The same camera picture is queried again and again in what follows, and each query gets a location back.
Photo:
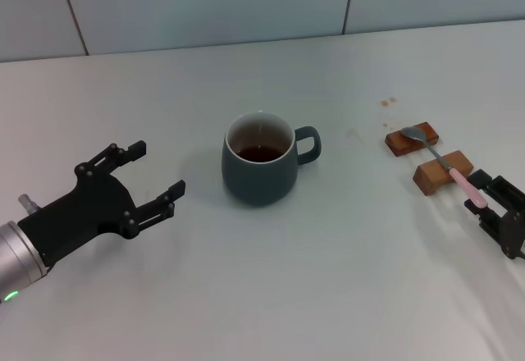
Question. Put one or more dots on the grey ceramic mug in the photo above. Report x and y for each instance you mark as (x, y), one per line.
(258, 180)

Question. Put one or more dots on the low brown wooden block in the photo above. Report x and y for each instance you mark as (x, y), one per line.
(418, 141)

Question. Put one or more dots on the brown tea liquid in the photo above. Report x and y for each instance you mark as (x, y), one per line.
(260, 153)

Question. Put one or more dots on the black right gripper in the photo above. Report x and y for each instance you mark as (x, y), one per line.
(508, 217)

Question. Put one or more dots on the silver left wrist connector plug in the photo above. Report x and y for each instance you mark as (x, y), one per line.
(27, 204)

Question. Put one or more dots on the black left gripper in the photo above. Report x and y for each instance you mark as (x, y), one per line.
(90, 209)

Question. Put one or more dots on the notched brown wooden block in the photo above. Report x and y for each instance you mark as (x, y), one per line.
(435, 174)

